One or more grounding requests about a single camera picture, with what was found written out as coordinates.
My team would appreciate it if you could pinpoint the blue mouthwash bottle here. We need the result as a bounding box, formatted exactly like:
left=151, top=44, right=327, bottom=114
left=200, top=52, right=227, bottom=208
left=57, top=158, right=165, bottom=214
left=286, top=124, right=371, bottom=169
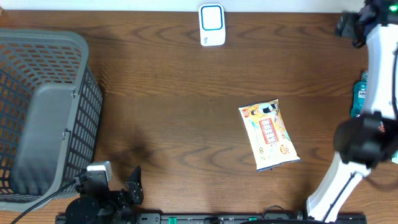
left=350, top=70, right=368, bottom=118

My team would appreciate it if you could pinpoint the white barcode scanner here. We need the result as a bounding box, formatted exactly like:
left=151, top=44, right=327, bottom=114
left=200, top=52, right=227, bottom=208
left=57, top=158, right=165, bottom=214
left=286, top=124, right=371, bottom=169
left=198, top=3, right=226, bottom=47

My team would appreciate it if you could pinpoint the cream snack bag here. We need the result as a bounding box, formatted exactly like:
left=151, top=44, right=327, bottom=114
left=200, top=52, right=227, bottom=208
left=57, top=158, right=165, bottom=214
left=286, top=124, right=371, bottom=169
left=239, top=99, right=300, bottom=172

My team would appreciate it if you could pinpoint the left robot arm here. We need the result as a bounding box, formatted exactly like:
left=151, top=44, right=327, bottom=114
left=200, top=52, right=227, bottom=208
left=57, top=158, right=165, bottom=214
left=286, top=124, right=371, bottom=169
left=64, top=161, right=144, bottom=224

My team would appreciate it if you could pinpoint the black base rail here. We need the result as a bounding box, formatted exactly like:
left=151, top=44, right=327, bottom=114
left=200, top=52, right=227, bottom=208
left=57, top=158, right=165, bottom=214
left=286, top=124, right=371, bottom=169
left=55, top=212, right=368, bottom=224

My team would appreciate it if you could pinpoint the grey plastic shopping basket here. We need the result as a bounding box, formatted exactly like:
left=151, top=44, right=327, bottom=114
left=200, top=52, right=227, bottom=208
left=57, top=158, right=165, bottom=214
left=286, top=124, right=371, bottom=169
left=1, top=29, right=103, bottom=212

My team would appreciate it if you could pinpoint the light blue wipes packet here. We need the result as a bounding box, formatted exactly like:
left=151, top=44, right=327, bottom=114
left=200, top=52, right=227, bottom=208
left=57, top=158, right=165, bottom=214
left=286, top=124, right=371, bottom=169
left=391, top=151, right=398, bottom=164

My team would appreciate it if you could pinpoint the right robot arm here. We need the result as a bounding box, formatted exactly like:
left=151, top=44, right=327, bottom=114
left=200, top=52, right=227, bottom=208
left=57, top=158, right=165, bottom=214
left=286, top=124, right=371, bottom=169
left=303, top=0, right=397, bottom=223

